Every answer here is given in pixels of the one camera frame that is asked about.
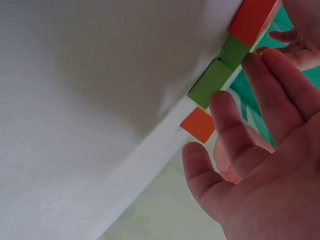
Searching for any person's right hand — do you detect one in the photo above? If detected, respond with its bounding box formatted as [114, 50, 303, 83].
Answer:
[181, 0, 320, 240]

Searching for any small orange block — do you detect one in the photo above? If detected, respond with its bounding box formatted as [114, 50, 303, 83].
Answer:
[179, 107, 217, 144]

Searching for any green block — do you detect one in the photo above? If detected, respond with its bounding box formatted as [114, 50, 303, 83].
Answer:
[187, 58, 234, 111]
[218, 35, 251, 71]

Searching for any large red-orange block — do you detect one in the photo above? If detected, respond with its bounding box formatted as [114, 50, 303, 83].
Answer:
[227, 0, 284, 47]

